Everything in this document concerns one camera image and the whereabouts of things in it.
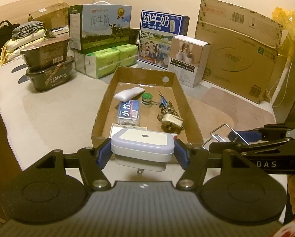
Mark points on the small cardboard box background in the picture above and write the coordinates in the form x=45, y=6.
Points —
x=52, y=17

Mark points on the upper black food tub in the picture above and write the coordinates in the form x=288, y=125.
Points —
x=41, y=55

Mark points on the blue floss pick box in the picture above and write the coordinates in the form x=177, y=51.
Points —
x=128, y=113

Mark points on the green white small bottle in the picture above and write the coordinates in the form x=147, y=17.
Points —
x=146, y=99

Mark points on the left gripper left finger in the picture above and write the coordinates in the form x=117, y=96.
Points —
x=92, y=162

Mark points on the green pasture milk box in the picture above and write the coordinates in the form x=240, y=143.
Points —
x=98, y=26

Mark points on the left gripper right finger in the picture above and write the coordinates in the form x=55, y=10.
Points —
x=193, y=161

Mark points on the white beige product box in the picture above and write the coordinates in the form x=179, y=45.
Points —
x=187, y=59

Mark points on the green tissue pack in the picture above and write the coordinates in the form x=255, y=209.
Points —
x=104, y=62

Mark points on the cream wall plug adapter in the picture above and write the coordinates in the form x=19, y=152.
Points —
x=172, y=123

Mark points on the red Doraemon toy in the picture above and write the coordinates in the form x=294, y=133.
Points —
x=174, y=135

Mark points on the white square box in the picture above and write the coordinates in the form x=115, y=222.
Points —
x=116, y=128

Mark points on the metal wire clip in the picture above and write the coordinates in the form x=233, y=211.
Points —
x=223, y=133

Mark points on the beige brown rug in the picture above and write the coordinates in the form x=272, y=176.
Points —
x=213, y=107

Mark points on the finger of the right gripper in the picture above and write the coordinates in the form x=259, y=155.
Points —
x=219, y=147
x=249, y=136

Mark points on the white grey charger adapter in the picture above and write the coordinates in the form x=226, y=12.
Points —
x=143, y=149

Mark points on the grey folded cloth stack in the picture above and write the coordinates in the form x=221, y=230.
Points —
x=22, y=36

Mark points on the white remote control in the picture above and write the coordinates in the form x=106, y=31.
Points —
x=128, y=94

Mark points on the blue binder clip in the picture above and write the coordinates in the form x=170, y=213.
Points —
x=163, y=104

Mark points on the black bag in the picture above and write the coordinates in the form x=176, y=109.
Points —
x=6, y=29

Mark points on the large cardboard box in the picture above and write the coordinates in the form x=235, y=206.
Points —
x=244, y=47

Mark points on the blue milk carton box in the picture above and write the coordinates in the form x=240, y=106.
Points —
x=157, y=30

